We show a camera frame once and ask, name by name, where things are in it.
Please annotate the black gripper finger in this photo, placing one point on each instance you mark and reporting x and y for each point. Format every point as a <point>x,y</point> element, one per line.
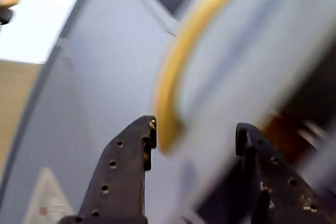
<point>118,176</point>
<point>278,182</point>

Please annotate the blue shopping list cabinet door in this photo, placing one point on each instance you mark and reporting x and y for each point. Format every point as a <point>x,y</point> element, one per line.
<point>118,64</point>

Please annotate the blue toy kitchen body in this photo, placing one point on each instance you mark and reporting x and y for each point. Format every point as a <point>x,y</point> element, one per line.
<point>315,98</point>

